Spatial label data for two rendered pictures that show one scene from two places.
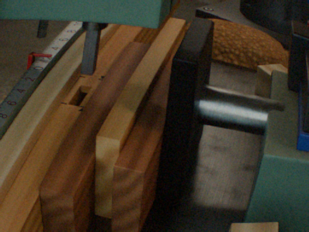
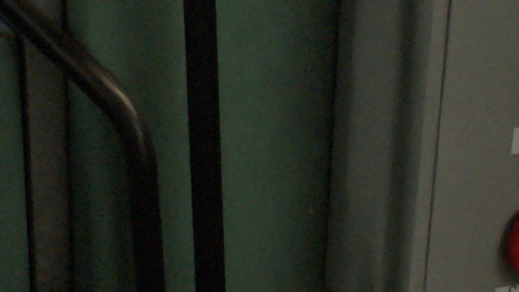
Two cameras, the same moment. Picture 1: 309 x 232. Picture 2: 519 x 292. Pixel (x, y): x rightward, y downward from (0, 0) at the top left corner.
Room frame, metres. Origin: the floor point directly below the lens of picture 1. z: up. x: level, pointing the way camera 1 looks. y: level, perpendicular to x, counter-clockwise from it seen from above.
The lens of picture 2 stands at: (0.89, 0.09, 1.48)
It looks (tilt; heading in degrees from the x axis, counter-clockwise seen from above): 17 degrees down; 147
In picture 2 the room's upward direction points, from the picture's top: 2 degrees clockwise
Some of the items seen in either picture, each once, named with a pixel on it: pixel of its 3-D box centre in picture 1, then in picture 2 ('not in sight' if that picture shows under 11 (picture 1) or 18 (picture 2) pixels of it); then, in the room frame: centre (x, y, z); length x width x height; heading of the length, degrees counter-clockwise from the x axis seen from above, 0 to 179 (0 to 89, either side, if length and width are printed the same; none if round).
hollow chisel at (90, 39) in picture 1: (92, 39); not in sight; (0.47, 0.05, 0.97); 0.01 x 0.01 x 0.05; 81
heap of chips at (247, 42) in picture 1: (238, 37); not in sight; (0.69, -0.07, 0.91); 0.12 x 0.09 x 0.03; 81
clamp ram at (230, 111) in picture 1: (234, 110); not in sight; (0.44, -0.05, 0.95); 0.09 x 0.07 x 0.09; 171
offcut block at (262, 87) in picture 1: (277, 88); not in sight; (0.57, -0.10, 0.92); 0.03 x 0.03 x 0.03; 34
